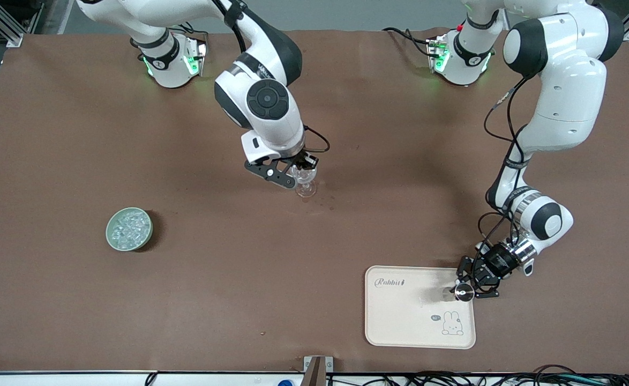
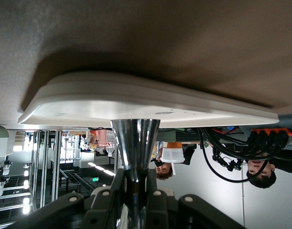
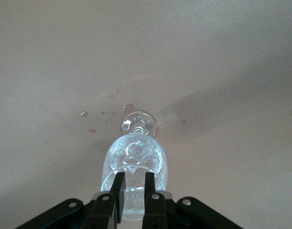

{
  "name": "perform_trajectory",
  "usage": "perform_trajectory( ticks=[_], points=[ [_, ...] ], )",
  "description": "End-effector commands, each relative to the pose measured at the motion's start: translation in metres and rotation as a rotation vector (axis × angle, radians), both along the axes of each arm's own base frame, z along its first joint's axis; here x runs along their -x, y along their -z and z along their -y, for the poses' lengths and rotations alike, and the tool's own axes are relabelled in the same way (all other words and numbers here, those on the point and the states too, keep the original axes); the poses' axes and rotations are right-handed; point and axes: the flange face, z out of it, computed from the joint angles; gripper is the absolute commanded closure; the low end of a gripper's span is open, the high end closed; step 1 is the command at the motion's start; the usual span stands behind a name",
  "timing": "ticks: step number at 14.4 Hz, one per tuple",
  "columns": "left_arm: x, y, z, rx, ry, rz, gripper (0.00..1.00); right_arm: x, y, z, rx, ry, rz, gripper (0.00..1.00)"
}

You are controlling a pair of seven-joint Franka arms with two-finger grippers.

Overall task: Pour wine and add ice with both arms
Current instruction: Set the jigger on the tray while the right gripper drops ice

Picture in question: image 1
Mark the clear ice cubes pile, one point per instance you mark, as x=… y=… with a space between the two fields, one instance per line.
x=129 y=229

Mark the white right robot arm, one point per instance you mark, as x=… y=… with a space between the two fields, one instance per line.
x=266 y=102

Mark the steel double jigger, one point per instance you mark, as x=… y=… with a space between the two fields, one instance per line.
x=464 y=291

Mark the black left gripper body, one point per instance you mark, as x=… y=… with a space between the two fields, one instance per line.
x=494 y=264

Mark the cream rabbit print tray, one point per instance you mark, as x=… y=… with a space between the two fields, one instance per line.
x=400 y=311

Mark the brown table cover sheet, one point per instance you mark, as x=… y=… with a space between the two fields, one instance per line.
x=239 y=241

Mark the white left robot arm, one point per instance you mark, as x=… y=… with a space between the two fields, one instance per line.
x=566 y=96

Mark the green ceramic bowl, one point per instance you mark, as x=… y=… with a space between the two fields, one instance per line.
x=109 y=236

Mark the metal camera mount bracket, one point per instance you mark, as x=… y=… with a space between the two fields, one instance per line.
x=317 y=370

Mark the clear wine glass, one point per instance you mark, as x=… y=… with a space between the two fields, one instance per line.
x=306 y=185

